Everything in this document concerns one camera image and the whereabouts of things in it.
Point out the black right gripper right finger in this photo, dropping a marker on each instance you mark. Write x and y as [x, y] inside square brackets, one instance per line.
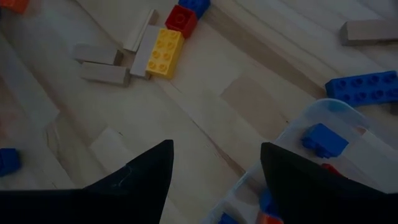
[304, 193]

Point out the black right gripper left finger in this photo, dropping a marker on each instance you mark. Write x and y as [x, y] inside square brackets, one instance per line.
[146, 180]

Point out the orange square brick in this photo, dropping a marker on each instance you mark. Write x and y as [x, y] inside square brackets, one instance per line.
[269, 219]

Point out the blue long brick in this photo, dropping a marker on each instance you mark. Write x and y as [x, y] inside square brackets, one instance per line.
[363, 88]

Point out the clear plastic bin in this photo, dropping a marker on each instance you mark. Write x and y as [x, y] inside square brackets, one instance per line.
[370, 155]

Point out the yellow long brick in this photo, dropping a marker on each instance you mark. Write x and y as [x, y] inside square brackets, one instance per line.
[164, 53]

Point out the orange long brick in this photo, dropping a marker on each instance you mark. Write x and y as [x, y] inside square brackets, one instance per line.
[14, 4]

